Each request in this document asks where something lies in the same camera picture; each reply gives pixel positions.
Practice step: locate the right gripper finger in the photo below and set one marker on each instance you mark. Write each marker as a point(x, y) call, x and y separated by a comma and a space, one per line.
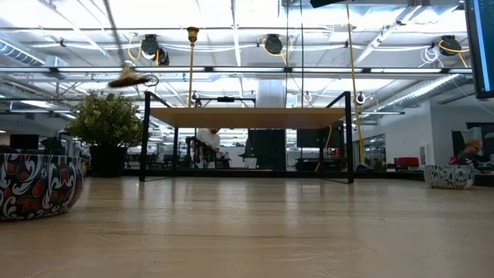
point(328, 2)

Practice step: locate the tall gold candlestick holder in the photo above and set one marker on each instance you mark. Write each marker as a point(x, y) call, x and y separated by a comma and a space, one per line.
point(192, 34)

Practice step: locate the yellow candle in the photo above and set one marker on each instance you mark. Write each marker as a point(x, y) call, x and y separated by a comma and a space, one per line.
point(38, 185)

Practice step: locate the black background screen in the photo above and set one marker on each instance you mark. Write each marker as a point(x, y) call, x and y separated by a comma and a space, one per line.
point(312, 138)

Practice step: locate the wooden shelf riser black legs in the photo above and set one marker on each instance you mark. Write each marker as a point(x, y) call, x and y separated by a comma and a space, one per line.
point(247, 117)

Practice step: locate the black cabinet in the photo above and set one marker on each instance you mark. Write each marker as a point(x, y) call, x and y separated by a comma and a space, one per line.
point(268, 148)

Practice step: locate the computer monitor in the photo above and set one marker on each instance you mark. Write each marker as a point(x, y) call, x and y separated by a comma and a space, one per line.
point(482, 46)

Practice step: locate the small tree in white pot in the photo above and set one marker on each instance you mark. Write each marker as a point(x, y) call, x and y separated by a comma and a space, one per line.
point(249, 154)

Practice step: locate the red box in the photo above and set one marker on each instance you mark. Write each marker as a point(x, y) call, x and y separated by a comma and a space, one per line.
point(406, 161)

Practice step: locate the person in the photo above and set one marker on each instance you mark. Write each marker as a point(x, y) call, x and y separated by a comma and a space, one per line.
point(471, 148)
point(208, 139)

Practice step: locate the green potted plant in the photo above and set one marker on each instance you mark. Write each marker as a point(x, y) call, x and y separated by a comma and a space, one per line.
point(106, 119)

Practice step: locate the black aluminium cross rail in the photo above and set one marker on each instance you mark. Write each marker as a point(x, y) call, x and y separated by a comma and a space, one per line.
point(270, 173)

